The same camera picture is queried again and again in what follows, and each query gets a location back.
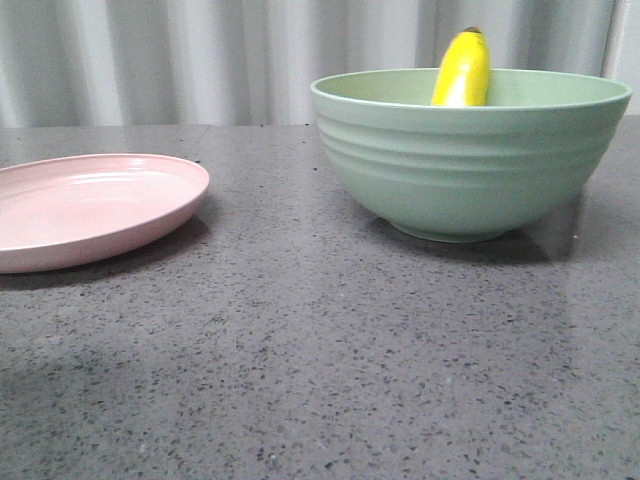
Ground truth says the white curtain backdrop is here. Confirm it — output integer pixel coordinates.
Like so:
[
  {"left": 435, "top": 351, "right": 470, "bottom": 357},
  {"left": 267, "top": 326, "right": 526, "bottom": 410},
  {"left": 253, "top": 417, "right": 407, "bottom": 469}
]
[{"left": 1, "top": 1, "right": 639, "bottom": 127}]

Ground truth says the yellow banana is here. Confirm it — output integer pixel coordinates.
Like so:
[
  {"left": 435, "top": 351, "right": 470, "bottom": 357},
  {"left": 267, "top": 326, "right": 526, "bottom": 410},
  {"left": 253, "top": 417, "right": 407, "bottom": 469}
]
[{"left": 431, "top": 27, "right": 490, "bottom": 107}]

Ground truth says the pink plate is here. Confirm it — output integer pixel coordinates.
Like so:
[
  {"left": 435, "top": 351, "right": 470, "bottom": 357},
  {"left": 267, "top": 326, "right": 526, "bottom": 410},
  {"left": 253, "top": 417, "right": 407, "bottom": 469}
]
[{"left": 1, "top": 153, "right": 210, "bottom": 274}]

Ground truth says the green ribbed bowl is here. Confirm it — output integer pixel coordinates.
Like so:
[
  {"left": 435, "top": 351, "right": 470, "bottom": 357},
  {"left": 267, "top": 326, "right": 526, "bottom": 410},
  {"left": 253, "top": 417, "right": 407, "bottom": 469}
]
[{"left": 310, "top": 68, "right": 632, "bottom": 243}]

